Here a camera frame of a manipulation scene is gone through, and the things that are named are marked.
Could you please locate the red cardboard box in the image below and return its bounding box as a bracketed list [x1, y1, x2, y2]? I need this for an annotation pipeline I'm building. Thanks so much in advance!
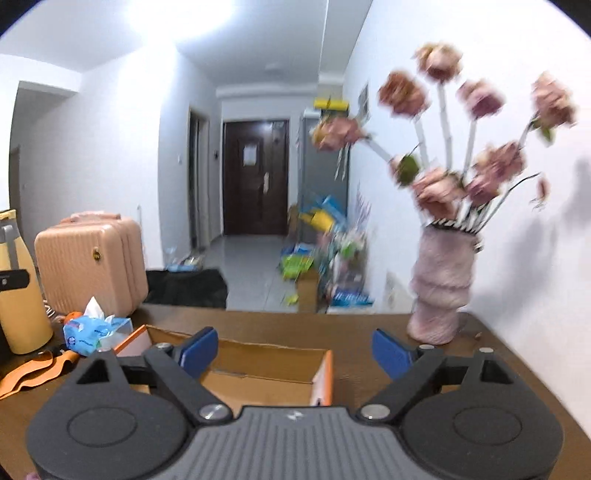
[113, 324, 335, 416]

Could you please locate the yellow thermos jug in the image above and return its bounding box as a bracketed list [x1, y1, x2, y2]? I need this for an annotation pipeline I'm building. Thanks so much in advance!
[0, 210, 53, 355]

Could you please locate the black bag on floor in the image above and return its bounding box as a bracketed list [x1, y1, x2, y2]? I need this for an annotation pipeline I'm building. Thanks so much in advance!
[144, 269, 228, 310]

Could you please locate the orange fruit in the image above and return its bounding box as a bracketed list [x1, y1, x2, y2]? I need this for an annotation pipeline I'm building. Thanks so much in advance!
[63, 311, 83, 325]

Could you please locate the pink ribbed suitcase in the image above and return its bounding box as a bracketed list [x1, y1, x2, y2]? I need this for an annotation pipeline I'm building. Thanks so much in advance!
[34, 212, 148, 317]

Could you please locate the pink ceramic vase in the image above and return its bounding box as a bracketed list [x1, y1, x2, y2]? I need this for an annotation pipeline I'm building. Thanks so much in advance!
[407, 222, 479, 345]

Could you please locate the blue tissue pack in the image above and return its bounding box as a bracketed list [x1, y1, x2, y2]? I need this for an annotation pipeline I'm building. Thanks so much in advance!
[62, 297, 133, 357]

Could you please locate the small cardboard box on floor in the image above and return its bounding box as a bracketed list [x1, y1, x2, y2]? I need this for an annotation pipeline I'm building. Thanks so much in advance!
[295, 267, 320, 313]

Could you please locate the yellow toy on pile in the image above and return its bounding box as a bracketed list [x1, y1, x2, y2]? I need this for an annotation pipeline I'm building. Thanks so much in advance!
[298, 209, 335, 233]

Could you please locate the grey refrigerator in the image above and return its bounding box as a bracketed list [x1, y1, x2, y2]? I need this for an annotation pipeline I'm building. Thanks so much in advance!
[297, 109, 349, 214]

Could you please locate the dark brown door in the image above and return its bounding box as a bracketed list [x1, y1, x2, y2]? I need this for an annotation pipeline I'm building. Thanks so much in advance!
[222, 120, 290, 236]

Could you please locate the dried pink rose bouquet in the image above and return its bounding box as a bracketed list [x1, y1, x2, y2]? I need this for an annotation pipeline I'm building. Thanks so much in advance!
[310, 43, 577, 235]

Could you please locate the yellow box on refrigerator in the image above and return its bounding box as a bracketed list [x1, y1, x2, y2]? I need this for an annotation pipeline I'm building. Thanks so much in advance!
[314, 97, 349, 112]

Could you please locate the orange strap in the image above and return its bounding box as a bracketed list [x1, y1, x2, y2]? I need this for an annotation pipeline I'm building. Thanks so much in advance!
[0, 347, 80, 400]

